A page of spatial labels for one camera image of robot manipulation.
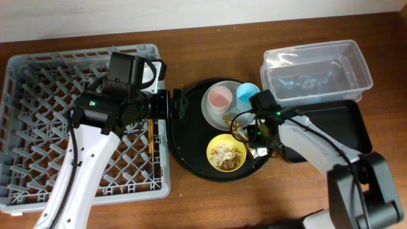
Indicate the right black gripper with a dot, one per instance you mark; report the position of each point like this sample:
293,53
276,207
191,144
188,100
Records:
254,134

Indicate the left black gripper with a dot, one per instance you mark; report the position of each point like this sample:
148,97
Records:
173,104

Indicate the pink plastic cup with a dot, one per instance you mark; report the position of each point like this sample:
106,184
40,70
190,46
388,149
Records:
220,99

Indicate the yellow plastic bowl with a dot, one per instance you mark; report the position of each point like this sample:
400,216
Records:
236,144

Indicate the blue plastic cup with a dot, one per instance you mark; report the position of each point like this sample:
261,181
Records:
245,91

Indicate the food scraps pile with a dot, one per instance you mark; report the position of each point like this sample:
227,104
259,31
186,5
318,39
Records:
225,157

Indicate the wooden chopstick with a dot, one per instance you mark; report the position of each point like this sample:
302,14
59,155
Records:
150,136
152,157

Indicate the white paper napkin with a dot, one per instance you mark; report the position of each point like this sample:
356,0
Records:
259,152

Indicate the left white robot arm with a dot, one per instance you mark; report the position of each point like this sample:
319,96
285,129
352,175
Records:
97,123

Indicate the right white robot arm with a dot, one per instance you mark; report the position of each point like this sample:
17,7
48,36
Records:
361,189

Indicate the grey plastic dishwasher rack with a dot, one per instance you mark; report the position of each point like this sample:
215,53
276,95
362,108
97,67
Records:
38,89

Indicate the round black serving tray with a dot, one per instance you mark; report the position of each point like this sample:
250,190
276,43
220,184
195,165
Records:
189,137

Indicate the black rectangular tray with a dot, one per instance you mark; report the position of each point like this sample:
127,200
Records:
342,120

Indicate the clear plastic bin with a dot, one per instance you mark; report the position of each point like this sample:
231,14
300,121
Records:
315,73

